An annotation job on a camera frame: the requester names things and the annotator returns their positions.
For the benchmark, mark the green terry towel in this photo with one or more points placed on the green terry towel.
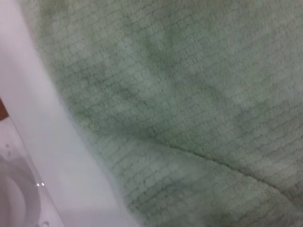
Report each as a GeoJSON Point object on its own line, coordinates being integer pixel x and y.
{"type": "Point", "coordinates": [177, 94]}

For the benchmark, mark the glossy white robot torso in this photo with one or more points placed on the glossy white robot torso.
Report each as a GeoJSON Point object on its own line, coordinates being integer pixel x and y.
{"type": "Point", "coordinates": [16, 189]}

